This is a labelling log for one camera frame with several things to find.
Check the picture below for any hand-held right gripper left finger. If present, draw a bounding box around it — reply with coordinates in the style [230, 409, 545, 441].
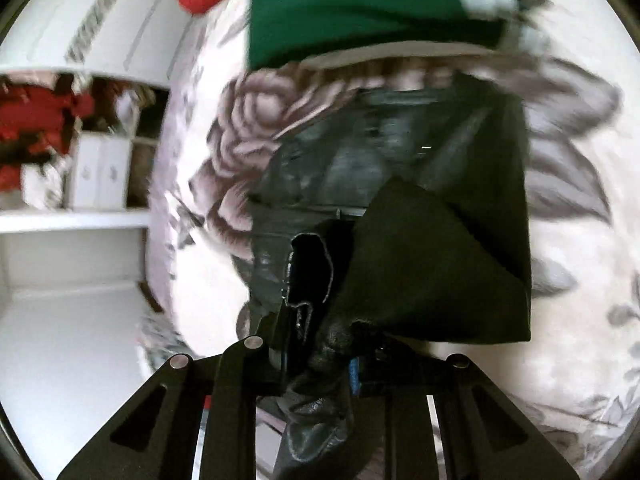
[56, 310, 297, 480]

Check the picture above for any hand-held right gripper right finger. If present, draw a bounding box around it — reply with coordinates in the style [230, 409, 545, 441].
[347, 337, 583, 480]

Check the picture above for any black leather jacket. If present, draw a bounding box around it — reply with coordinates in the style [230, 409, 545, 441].
[232, 72, 532, 480]

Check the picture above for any red clothes pile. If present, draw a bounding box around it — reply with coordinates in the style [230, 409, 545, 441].
[0, 74, 96, 196]

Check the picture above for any white storage box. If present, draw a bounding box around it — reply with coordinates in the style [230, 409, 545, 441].
[67, 132, 133, 211]

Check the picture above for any floral bed sheet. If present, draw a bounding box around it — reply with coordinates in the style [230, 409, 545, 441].
[135, 0, 640, 480]

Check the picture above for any white shelf unit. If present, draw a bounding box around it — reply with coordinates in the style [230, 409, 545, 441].
[0, 0, 193, 311]

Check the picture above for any green folded garment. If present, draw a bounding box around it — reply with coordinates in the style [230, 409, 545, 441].
[247, 0, 523, 71]

